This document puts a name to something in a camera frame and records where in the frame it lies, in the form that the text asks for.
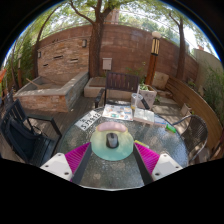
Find slim tree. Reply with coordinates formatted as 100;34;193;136
168;11;187;81

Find dark wooden slatted chair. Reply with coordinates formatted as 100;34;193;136
94;71;151;110

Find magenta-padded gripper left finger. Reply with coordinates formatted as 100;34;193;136
39;142;93;185

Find green marker pen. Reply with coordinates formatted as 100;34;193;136
165;123;177;134

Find grey wall box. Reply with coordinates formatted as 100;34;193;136
102;57;113;71

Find colourful picture sheet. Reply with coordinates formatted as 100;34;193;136
101;103;134;122

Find white licence plate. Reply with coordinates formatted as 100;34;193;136
74;110;102;131

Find beige stone block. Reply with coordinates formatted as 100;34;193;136
152;71;170;90

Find curved wooden bench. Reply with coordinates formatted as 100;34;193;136
165;77;223;151

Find dark grey computer mouse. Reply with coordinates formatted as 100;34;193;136
105;132;120;149

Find dark wicker chair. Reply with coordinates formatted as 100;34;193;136
173;114;209;164

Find thick white book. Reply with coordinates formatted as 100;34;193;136
133;107;156;126

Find wooden garden lamp post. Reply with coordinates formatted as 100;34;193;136
145;31;162;86

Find raised stone planter bed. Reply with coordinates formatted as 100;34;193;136
13;70;90;113

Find forked tree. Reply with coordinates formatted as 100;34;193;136
68;0;114;78

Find black metal chair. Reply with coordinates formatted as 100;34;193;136
0;89;63;167

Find yellow card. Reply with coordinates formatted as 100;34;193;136
133;139;150;149

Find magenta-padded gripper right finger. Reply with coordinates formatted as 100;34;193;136
132;142;184;186

